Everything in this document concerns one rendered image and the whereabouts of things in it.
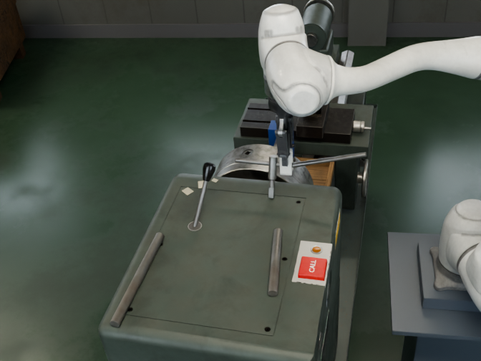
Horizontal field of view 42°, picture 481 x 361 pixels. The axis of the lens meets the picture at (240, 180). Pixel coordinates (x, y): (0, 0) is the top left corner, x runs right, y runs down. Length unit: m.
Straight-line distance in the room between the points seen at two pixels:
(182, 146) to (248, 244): 2.59
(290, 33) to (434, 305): 1.06
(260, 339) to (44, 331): 1.95
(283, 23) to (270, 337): 0.66
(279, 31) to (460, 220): 0.86
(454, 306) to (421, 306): 0.10
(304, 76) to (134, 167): 2.83
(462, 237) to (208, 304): 0.84
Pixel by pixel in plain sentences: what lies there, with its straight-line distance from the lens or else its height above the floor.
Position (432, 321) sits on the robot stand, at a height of 0.75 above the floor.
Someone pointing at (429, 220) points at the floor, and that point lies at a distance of 3.48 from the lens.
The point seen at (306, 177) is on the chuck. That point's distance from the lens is 1.87.
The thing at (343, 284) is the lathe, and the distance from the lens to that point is 2.38.
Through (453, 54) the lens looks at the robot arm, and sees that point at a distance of 1.53.
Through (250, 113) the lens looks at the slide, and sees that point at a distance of 2.51.
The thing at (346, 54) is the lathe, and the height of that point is 0.86.
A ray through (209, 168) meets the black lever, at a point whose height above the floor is 1.40.
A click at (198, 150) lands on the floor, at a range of 4.00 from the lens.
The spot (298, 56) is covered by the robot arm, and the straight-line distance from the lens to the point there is 1.26.
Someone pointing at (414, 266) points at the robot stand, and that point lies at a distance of 2.18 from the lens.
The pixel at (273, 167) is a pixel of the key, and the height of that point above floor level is 1.34.
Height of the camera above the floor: 2.32
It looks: 39 degrees down
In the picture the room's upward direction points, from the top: 6 degrees counter-clockwise
